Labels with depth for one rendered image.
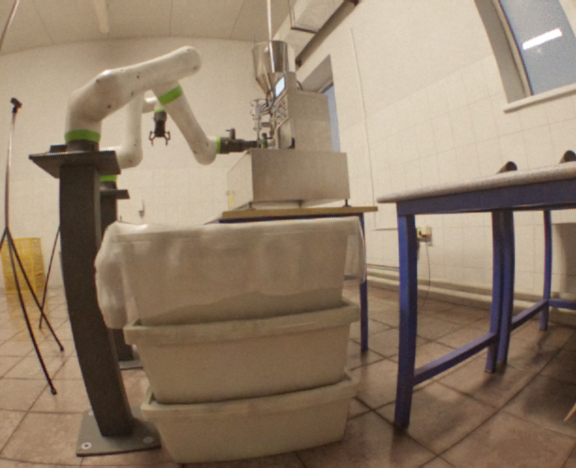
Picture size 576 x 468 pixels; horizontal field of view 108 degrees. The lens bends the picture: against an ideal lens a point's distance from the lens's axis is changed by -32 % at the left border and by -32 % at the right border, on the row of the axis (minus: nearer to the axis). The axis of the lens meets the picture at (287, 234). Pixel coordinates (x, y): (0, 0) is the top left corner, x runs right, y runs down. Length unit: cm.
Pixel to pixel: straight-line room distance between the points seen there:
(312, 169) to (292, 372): 91
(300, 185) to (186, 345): 88
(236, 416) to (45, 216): 512
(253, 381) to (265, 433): 18
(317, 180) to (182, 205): 394
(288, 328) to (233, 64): 573
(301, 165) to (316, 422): 103
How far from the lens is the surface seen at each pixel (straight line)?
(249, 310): 75
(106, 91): 92
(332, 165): 145
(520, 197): 65
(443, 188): 72
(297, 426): 92
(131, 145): 163
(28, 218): 578
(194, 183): 521
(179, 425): 89
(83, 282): 97
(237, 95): 585
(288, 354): 80
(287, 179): 134
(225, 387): 83
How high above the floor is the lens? 66
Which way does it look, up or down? 1 degrees down
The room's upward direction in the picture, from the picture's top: 4 degrees counter-clockwise
